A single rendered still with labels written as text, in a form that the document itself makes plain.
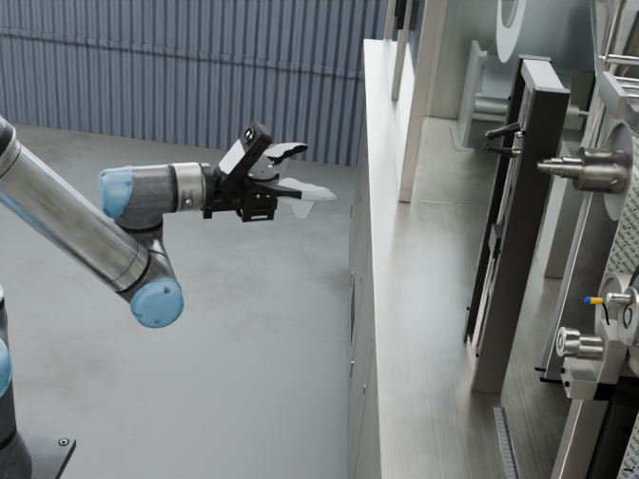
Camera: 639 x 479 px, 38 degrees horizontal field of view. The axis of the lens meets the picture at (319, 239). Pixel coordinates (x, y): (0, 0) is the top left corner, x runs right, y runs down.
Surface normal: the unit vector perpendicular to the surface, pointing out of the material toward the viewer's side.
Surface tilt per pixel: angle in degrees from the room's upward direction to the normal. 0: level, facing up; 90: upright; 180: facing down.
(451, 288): 0
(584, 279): 90
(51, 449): 0
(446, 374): 0
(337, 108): 90
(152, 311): 90
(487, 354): 90
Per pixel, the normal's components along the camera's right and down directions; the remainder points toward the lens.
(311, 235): 0.09, -0.87
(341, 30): -0.11, 0.48
